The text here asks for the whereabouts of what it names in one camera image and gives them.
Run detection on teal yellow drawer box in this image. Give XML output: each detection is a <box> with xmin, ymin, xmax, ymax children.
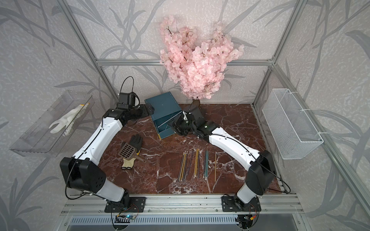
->
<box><xmin>145</xmin><ymin>92</ymin><xmax>182</xmax><ymax>129</ymax></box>

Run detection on teal top drawer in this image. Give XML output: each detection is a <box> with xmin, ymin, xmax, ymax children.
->
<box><xmin>154</xmin><ymin>111</ymin><xmax>182</xmax><ymax>140</ymax></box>

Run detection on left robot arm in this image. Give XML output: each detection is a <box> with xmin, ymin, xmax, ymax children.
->
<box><xmin>60</xmin><ymin>103</ymin><xmax>154</xmax><ymax>204</ymax></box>

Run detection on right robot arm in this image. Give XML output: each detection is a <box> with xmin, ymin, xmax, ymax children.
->
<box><xmin>171</xmin><ymin>106</ymin><xmax>276</xmax><ymax>206</ymax></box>

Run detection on dark grey pencil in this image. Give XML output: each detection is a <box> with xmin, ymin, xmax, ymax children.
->
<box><xmin>185</xmin><ymin>149</ymin><xmax>194</xmax><ymax>179</ymax></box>

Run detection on brown slotted spatula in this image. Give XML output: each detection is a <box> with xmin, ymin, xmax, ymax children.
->
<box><xmin>118</xmin><ymin>143</ymin><xmax>147</xmax><ymax>163</ymax></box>

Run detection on pink blossom artificial tree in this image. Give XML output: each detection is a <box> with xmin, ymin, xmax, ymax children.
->
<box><xmin>160</xmin><ymin>15</ymin><xmax>244</xmax><ymax>100</ymax></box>

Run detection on white glove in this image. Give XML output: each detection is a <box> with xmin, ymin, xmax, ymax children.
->
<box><xmin>49</xmin><ymin>103</ymin><xmax>89</xmax><ymax>136</ymax></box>

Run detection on left circuit board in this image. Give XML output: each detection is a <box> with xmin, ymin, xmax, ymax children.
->
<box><xmin>114</xmin><ymin>214</ymin><xmax>137</xmax><ymax>223</ymax></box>

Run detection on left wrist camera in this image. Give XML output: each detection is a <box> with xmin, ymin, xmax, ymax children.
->
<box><xmin>117</xmin><ymin>92</ymin><xmax>140</xmax><ymax>109</ymax></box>

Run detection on clear acrylic wall tray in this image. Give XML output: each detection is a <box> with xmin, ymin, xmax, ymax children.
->
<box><xmin>10</xmin><ymin>90</ymin><xmax>95</xmax><ymax>157</ymax></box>

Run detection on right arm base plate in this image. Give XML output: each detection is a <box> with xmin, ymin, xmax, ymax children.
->
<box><xmin>221</xmin><ymin>194</ymin><xmax>261</xmax><ymax>212</ymax></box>

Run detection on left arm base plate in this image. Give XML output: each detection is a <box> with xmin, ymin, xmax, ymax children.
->
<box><xmin>104</xmin><ymin>196</ymin><xmax>146</xmax><ymax>213</ymax></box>

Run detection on white wire mesh basket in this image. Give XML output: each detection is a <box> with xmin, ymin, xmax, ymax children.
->
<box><xmin>262</xmin><ymin>89</ymin><xmax>324</xmax><ymax>160</ymax></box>

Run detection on aluminium front rail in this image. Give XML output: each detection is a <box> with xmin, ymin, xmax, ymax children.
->
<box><xmin>60</xmin><ymin>194</ymin><xmax>304</xmax><ymax>216</ymax></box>

